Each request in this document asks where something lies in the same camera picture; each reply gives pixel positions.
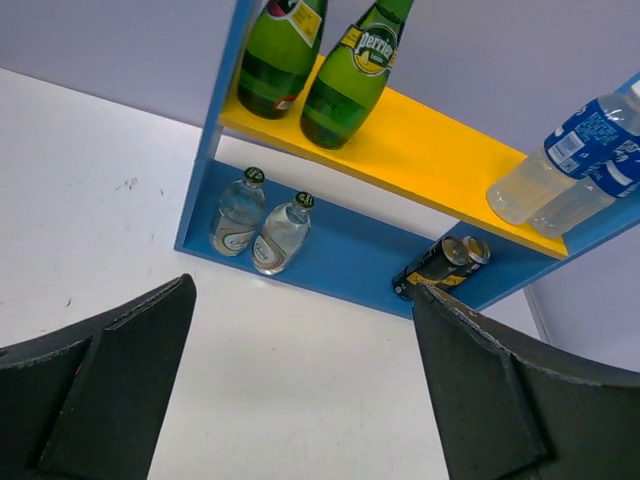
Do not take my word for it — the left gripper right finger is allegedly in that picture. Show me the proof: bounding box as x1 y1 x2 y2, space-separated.
413 286 639 479

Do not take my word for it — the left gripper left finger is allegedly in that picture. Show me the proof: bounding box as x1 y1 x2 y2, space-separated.
1 274 197 479

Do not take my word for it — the clear glass bottle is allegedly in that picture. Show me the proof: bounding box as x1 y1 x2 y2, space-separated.
252 191 314 275
209 166 266 256

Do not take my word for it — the Pocari Sweat bottle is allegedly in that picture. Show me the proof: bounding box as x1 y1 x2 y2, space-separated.
528 140 639 238
486 83 639 225

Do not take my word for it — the green Perrier bottle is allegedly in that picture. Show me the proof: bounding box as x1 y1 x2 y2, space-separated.
237 0 328 119
300 0 414 150

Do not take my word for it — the blue and yellow wooden shelf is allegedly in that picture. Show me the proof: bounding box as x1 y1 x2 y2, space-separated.
175 1 639 317

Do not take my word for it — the front black yellow can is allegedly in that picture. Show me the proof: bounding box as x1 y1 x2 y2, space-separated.
391 235 469 300

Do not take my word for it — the black yellow can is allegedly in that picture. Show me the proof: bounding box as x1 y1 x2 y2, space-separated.
443 236 491 292
391 235 469 300

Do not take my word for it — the rear black yellow can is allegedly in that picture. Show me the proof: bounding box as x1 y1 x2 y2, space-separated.
443 236 491 292

